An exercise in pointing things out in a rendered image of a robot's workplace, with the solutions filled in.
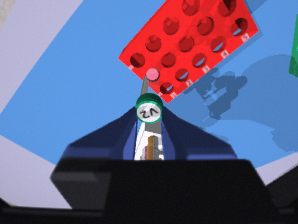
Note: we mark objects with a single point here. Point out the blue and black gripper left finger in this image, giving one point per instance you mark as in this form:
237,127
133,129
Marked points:
115,140

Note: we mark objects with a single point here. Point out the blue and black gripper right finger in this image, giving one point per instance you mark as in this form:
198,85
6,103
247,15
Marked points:
182,140

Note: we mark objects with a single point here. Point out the blue flat mat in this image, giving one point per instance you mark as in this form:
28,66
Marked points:
78,85

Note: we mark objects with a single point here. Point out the red tube rack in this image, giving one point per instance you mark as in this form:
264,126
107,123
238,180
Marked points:
193,26

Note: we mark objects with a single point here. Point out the green tube rack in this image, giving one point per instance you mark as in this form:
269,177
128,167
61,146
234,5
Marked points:
293,68

